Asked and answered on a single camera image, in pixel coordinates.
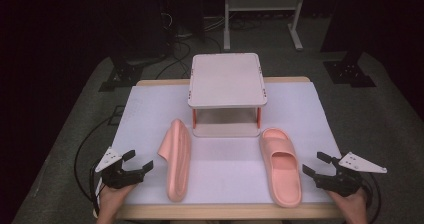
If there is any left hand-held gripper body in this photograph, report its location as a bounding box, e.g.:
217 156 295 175
94 146 148 190

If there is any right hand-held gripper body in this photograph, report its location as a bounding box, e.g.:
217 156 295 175
313 151 388 198

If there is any pink slipper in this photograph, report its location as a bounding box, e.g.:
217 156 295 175
157 118 193 203
258 127 303 209

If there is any white two-tier shoe rack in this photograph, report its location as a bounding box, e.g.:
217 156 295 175
187 52 268 139

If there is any person's left hand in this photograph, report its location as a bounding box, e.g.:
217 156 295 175
98 183 138 224

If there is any person's right hand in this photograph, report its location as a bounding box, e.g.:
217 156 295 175
326 187 369 224

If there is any black stand base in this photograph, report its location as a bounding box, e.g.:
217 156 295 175
322 50 377 88
98 55 145 93

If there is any white table mat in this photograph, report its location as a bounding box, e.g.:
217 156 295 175
110 81 344 206

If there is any wooden table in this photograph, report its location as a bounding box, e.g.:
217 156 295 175
116 76 346 221

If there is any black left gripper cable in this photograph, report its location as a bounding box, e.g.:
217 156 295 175
89 162 102 217

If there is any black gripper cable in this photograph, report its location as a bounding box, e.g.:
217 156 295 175
89 162 102 217
361 172 383 224

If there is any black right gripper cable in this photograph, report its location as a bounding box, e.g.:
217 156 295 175
361 172 383 224

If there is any black floor cable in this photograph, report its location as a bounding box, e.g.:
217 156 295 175
73 115 116 202

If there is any tangle of black floor cables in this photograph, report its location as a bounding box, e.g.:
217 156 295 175
154 12 225 81

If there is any white metal desk frame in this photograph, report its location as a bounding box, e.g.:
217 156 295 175
223 0 308 52

